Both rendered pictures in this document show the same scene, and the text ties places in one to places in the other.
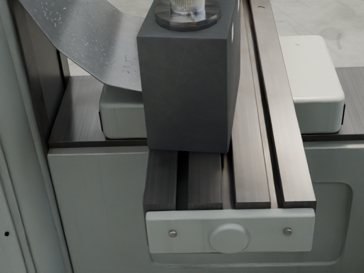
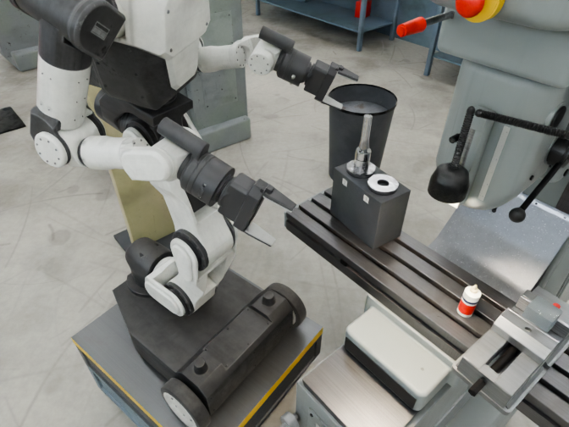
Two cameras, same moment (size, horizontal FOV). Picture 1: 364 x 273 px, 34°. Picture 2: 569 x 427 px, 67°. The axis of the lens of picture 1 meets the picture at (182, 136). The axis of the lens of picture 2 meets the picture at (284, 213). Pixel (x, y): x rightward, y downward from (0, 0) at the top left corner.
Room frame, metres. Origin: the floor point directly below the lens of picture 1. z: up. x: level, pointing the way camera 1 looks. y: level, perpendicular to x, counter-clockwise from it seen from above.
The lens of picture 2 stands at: (1.40, -0.97, 1.91)
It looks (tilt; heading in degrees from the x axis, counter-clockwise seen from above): 40 degrees down; 136
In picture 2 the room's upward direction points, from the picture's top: straight up
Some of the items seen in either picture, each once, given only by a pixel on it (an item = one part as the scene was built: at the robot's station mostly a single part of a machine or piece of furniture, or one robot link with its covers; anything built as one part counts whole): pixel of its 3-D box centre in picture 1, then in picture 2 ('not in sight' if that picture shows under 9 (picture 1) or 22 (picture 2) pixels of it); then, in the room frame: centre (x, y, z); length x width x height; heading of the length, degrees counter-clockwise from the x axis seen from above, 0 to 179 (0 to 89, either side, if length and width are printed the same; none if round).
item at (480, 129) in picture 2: not in sight; (466, 159); (1.12, -0.20, 1.45); 0.04 x 0.04 x 0.21; 87
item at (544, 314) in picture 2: not in sight; (539, 316); (1.37, -0.10, 1.08); 0.06 x 0.05 x 0.06; 174
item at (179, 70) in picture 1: (195, 55); (367, 200); (0.80, -0.03, 1.06); 0.22 x 0.12 x 0.20; 169
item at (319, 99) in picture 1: (219, 78); (431, 318); (1.13, -0.09, 0.82); 0.50 x 0.35 x 0.12; 87
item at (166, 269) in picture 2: not in sight; (182, 282); (0.36, -0.50, 0.68); 0.21 x 0.20 x 0.13; 8
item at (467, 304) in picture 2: not in sight; (470, 298); (1.21, -0.12, 1.02); 0.04 x 0.04 x 0.11
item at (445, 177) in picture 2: not in sight; (450, 179); (1.13, -0.28, 1.44); 0.07 x 0.07 x 0.06
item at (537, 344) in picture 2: not in sight; (524, 335); (1.36, -0.16, 1.05); 0.12 x 0.06 x 0.04; 174
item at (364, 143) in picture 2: not in sight; (365, 133); (0.75, -0.02, 1.28); 0.03 x 0.03 x 0.11
